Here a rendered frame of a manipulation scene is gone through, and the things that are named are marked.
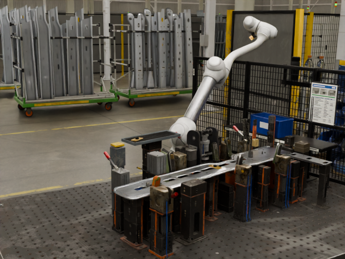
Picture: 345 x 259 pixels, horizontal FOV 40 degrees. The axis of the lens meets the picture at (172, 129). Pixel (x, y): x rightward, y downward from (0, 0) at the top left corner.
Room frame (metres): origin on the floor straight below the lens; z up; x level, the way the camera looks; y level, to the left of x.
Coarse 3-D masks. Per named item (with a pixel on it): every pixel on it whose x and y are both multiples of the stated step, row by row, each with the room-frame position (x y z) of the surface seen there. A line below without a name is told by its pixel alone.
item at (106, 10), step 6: (108, 0) 14.57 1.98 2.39; (108, 6) 14.57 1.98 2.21; (108, 12) 14.57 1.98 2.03; (108, 18) 14.57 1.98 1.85; (108, 24) 14.57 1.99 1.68; (108, 30) 14.57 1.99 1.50; (108, 42) 14.56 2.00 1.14; (108, 48) 14.56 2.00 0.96; (108, 54) 14.56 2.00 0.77; (108, 60) 14.56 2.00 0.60; (108, 66) 14.56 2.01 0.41; (108, 72) 14.56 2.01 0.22; (102, 78) 14.67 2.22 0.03; (108, 78) 14.55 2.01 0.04
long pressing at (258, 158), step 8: (256, 152) 3.09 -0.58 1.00; (272, 152) 3.10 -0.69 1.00; (288, 152) 3.10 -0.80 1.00; (232, 160) 2.89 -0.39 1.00; (248, 160) 2.90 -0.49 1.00; (256, 160) 2.90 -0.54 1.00; (264, 160) 2.91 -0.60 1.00; (272, 160) 2.94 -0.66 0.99; (192, 168) 2.72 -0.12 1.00; (200, 168) 2.72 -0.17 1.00; (208, 168) 2.73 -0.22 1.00; (224, 168) 2.73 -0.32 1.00; (232, 168) 2.74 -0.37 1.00; (160, 176) 2.56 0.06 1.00; (168, 176) 2.56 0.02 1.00; (176, 176) 2.56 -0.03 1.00; (192, 176) 2.57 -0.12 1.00; (200, 176) 2.57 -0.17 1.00; (208, 176) 2.58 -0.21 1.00; (128, 184) 2.41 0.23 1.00; (136, 184) 2.41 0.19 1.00; (144, 184) 2.42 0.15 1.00; (168, 184) 2.42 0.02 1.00; (176, 184) 2.43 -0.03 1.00; (120, 192) 2.30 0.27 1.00; (128, 192) 2.30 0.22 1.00; (136, 192) 2.30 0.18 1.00; (144, 192) 2.30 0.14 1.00
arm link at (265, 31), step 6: (264, 24) 3.90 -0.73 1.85; (258, 30) 3.90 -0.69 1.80; (264, 30) 3.87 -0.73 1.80; (270, 30) 3.87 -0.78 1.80; (276, 30) 3.88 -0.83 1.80; (258, 36) 3.88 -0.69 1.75; (264, 36) 3.86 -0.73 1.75; (270, 36) 3.88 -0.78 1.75; (258, 42) 3.85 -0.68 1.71; (240, 48) 3.83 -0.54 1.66; (246, 48) 3.83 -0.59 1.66; (252, 48) 3.84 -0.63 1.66; (228, 54) 3.83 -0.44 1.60; (234, 54) 3.81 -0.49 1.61; (240, 54) 3.82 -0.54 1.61; (228, 60) 3.78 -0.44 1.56; (228, 66) 3.75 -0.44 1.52
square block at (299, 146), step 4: (296, 144) 3.14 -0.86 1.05; (300, 144) 3.11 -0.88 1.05; (304, 144) 3.10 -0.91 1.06; (308, 144) 3.13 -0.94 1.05; (296, 148) 3.14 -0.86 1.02; (300, 148) 3.11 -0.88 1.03; (304, 148) 3.10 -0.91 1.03; (308, 148) 3.13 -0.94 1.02; (296, 152) 3.14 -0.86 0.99; (300, 152) 3.11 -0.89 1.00; (304, 152) 3.10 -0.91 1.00; (308, 152) 3.14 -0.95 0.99; (304, 168) 3.12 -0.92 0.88; (304, 172) 3.13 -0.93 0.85; (304, 176) 3.13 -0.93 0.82; (304, 180) 3.13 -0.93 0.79; (304, 184) 3.13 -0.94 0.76; (304, 188) 3.13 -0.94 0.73
